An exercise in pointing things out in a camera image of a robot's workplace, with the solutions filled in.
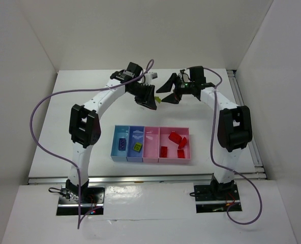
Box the red green white lego stack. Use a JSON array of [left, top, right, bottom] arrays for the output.
[[150, 96, 161, 110]]

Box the red rounded lego brick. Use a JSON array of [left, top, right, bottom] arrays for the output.
[[168, 131, 182, 144]]

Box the red arched lego cap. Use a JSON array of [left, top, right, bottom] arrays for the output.
[[178, 137, 188, 149]]

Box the lime green lego brick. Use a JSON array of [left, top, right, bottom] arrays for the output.
[[133, 142, 142, 152]]

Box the red rectangular lego brick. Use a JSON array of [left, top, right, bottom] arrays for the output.
[[160, 146, 168, 158]]

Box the purple lego brick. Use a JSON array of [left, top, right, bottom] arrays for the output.
[[118, 138, 127, 151]]

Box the red curved lego brick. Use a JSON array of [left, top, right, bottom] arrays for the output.
[[177, 149, 185, 159]]

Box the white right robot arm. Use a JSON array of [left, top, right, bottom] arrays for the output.
[[157, 66, 253, 200]]

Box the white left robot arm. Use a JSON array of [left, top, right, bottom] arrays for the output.
[[66, 62, 157, 200]]

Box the dark blue container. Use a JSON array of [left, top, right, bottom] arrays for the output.
[[127, 126, 144, 163]]

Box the light blue container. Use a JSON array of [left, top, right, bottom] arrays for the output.
[[110, 125, 130, 162]]

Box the wide pink container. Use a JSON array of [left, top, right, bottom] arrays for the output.
[[159, 127, 191, 164]]

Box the narrow pink container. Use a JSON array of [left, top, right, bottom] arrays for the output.
[[142, 127, 160, 163]]

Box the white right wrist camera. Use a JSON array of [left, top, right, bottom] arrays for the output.
[[178, 69, 190, 82]]

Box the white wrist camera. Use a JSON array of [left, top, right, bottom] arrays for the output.
[[141, 72, 158, 85], [178, 69, 190, 82]]

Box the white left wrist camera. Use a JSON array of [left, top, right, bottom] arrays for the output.
[[141, 72, 158, 85]]

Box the aluminium right rail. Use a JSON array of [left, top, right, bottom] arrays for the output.
[[227, 70, 266, 179]]

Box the aluminium rail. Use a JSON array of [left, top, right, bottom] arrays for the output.
[[227, 70, 266, 179], [27, 172, 268, 186]]

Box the aluminium front rail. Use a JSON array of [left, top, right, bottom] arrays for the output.
[[27, 172, 268, 186]]

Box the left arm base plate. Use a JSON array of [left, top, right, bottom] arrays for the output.
[[48, 187, 105, 216]]

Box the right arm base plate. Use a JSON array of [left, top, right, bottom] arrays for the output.
[[189, 184, 242, 213]]

